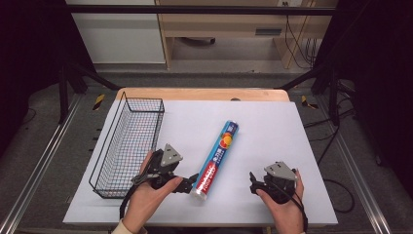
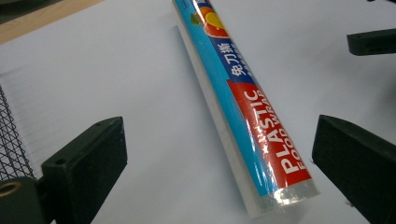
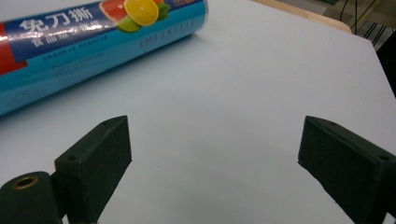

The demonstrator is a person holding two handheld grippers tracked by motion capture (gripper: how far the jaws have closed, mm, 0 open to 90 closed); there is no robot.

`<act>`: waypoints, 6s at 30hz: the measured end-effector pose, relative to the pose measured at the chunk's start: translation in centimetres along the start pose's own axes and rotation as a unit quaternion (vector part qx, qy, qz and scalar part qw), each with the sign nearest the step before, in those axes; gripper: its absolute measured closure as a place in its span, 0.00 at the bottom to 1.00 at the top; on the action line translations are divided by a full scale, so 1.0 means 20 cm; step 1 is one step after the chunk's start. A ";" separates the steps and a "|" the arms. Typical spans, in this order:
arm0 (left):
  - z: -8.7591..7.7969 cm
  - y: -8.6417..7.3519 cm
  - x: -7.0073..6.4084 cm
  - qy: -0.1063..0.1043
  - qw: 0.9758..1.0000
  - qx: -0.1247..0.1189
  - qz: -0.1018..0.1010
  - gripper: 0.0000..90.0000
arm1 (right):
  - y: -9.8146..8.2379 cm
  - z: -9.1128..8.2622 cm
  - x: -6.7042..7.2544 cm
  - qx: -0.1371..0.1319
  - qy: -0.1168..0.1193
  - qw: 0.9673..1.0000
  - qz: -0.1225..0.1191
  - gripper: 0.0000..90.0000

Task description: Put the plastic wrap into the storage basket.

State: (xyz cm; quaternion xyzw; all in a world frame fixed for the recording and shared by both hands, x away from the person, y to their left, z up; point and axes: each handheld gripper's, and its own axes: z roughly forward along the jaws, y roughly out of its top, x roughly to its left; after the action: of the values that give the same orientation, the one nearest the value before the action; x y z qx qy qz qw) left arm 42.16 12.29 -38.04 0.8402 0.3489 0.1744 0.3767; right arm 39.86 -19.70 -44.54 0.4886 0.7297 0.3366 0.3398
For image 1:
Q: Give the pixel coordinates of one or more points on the person's left hand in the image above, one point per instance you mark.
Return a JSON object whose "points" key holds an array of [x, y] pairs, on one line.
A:
{"points": [[144, 201]]}

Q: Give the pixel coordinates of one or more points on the light wooden desk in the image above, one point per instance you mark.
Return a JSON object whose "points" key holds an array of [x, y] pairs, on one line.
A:
{"points": [[227, 26]]}

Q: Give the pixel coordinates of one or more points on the yellow black tape strip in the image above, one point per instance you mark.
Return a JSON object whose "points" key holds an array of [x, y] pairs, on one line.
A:
{"points": [[98, 101], [307, 102]]}

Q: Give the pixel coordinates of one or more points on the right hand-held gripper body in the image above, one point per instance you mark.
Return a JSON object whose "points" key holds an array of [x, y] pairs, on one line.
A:
{"points": [[279, 182]]}

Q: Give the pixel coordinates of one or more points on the white table mat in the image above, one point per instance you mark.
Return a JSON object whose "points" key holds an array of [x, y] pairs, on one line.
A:
{"points": [[272, 146]]}

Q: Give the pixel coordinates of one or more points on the black curtain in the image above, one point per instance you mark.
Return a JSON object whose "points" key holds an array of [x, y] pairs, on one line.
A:
{"points": [[380, 81], [29, 65]]}

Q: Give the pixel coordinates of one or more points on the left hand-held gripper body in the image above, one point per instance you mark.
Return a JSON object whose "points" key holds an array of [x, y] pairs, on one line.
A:
{"points": [[168, 156]]}

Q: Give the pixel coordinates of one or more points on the blue food wrap roll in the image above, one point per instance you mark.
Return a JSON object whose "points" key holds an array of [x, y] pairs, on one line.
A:
{"points": [[216, 159]]}

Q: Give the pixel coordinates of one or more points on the black metal stand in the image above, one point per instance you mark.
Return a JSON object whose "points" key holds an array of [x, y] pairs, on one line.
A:
{"points": [[332, 94], [65, 91]]}

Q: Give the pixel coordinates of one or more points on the aluminium floor rail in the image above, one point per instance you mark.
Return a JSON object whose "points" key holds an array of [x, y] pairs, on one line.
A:
{"points": [[39, 162], [357, 169]]}

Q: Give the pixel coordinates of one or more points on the white cabinet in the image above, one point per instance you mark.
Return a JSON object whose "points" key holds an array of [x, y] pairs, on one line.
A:
{"points": [[120, 35]]}

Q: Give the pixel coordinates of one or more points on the black horizontal bar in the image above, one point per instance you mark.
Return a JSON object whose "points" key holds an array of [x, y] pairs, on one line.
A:
{"points": [[195, 9]]}

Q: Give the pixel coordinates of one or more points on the person's right hand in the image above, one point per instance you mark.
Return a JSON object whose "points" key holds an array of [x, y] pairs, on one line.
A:
{"points": [[289, 216]]}

